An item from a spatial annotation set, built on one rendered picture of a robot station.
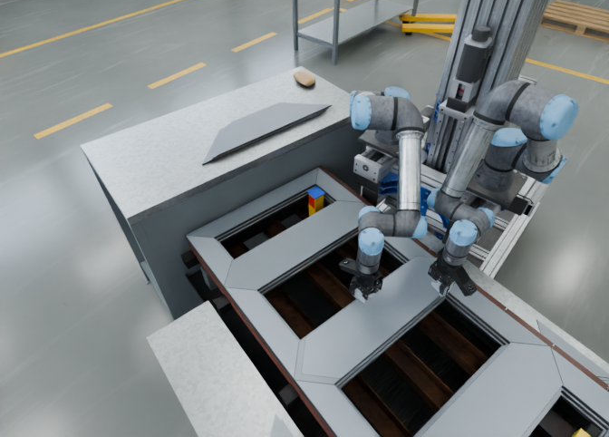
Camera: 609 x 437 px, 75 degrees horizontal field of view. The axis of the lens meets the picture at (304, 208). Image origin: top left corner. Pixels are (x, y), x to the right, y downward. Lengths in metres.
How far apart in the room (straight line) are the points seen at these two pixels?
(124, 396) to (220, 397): 1.04
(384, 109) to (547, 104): 0.47
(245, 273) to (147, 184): 0.55
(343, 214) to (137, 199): 0.87
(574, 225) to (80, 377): 3.34
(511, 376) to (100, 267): 2.45
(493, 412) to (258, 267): 0.92
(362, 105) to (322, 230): 0.59
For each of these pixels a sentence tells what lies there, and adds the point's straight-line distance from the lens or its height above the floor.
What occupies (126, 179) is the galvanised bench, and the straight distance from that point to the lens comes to 1.83.
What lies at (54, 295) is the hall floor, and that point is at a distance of 2.99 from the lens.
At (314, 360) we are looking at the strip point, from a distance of 1.39.
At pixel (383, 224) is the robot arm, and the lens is 1.30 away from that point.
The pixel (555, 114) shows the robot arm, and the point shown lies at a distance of 1.26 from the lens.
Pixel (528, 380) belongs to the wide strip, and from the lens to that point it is 1.53.
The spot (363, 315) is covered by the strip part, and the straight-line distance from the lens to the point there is 1.48.
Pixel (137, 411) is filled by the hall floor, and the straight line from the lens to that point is 2.40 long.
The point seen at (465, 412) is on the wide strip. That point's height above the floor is 0.85.
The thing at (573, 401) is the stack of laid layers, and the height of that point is 0.83.
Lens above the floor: 2.12
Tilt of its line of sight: 45 degrees down
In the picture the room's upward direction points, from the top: 1 degrees counter-clockwise
